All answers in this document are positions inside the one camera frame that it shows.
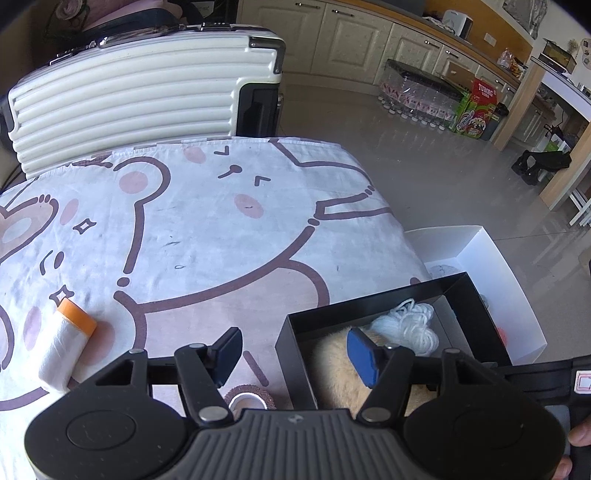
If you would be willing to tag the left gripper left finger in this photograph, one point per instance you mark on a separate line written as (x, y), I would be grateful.
(201, 372)

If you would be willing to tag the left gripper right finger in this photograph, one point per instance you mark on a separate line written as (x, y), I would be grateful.
(387, 372)

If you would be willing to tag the brown bandage tape roll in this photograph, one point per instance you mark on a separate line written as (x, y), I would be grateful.
(248, 397)

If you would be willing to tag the beige plush bunny toy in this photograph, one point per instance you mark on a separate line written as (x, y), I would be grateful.
(333, 377)

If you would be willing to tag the white yarn bundle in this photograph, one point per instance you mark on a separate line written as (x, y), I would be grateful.
(409, 325)

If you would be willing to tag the orange capped plastic film roll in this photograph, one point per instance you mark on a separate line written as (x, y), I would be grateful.
(62, 339)

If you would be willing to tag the person's right hand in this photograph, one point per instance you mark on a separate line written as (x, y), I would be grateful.
(579, 436)

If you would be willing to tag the pink knitted doll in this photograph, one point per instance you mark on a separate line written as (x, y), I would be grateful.
(502, 335)

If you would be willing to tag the black cardboard box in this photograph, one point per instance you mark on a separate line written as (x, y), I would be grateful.
(461, 320)

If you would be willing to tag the grey knitted ball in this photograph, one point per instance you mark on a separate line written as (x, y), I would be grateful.
(442, 270)

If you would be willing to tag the bear print bed sheet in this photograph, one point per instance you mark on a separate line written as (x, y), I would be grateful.
(173, 243)

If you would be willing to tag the white cardboard box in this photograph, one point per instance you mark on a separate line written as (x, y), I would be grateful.
(472, 251)

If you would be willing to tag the pack of water bottles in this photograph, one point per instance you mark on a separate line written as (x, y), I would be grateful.
(419, 96)

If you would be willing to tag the red green snack box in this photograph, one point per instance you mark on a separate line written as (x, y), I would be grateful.
(475, 110)

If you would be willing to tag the dark trash bin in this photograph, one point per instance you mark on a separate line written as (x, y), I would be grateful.
(500, 113)

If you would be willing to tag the cream ribbed suitcase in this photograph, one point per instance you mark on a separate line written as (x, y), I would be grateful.
(143, 87)

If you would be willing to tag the cream kitchen cabinets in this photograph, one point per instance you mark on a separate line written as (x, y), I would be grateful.
(345, 44)

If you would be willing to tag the white toaster appliance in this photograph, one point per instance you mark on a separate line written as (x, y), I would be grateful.
(460, 23)

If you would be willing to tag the pink plush pillow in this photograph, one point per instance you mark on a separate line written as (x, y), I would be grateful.
(84, 21)

